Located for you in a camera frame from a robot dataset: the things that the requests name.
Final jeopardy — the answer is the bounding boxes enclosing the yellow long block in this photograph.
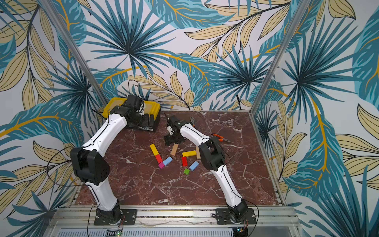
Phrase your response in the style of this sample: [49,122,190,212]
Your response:
[182,151,197,157]

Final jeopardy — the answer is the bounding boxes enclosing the yellow short block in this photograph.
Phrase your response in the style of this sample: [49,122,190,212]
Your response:
[150,144,159,156]

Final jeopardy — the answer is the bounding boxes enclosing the light blue block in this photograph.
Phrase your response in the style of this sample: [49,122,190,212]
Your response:
[163,157,173,166]
[189,161,199,171]

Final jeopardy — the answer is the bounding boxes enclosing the red block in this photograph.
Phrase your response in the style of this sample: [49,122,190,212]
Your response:
[155,154,163,164]
[182,157,188,167]

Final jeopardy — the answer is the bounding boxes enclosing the natural wood long block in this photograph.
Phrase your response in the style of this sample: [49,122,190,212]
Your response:
[195,147,201,160]

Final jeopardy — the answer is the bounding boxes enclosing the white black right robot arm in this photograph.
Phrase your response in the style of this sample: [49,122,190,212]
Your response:
[164,116,248,224]

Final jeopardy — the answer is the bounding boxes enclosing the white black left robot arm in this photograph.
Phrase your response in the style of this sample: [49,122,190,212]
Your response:
[70,95,161,225]

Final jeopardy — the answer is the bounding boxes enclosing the yellow black toolbox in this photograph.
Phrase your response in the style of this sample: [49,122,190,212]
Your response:
[102,95,161,132]

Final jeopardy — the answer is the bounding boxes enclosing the orange groove joint pliers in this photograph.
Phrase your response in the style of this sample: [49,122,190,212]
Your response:
[190,117,195,127]

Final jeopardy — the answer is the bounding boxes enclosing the light blue flat block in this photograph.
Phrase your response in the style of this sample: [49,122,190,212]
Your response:
[189,161,199,171]

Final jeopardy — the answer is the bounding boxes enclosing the orange needle nose pliers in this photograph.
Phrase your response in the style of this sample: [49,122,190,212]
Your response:
[211,133,233,143]

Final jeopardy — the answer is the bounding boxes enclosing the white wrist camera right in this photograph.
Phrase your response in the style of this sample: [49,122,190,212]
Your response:
[167,125,173,136]

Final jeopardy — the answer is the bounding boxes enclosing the silver left corner post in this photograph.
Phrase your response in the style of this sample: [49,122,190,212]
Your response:
[39,0,109,107]

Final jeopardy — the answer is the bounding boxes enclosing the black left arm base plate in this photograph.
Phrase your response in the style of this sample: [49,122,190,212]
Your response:
[94,209,137,226]

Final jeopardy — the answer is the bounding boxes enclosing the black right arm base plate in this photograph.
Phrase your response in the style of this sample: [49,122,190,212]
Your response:
[212,208,257,225]

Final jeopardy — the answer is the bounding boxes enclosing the aluminium front rail frame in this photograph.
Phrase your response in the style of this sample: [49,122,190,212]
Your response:
[44,205,305,237]

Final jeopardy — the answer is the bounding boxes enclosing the silver aluminium corner post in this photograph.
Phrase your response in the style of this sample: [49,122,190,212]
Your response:
[249,0,310,116]

